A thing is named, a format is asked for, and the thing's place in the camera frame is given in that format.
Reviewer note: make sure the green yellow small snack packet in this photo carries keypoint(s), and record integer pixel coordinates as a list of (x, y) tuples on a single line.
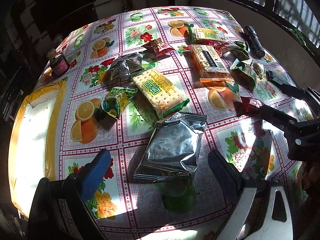
[(116, 100)]

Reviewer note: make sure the dark red small snack packet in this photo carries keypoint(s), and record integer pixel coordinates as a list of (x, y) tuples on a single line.
[(157, 47)]

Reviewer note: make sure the dark silver snack bag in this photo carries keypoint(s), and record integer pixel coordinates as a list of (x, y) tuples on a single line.
[(126, 66)]

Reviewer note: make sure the dark jar with pink label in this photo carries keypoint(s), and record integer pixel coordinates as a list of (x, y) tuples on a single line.
[(58, 62)]

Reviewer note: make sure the orange cracker pack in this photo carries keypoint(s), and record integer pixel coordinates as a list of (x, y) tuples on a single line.
[(209, 64)]

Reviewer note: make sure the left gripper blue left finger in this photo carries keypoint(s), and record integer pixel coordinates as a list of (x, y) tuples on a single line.
[(92, 174)]

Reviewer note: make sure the dark green small packet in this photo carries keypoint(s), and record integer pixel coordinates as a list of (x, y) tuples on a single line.
[(240, 50)]

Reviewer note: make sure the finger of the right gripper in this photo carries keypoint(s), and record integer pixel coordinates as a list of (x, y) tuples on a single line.
[(279, 119), (286, 88)]

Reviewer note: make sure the black flashlight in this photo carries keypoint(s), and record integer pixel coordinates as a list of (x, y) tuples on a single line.
[(253, 41)]

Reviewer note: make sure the red candy packet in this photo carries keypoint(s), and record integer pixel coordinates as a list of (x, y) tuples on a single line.
[(251, 105)]

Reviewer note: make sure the red snack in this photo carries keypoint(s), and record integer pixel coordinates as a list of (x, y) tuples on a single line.
[(222, 48)]

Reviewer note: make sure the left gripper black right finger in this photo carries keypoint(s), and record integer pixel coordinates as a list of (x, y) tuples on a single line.
[(226, 175)]

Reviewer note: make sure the Weidan cracker pack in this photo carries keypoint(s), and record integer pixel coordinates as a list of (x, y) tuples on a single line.
[(204, 34), (164, 96)]

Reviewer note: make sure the yellow-rimmed shallow tray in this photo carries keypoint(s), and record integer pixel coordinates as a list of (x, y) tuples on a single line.
[(32, 143)]

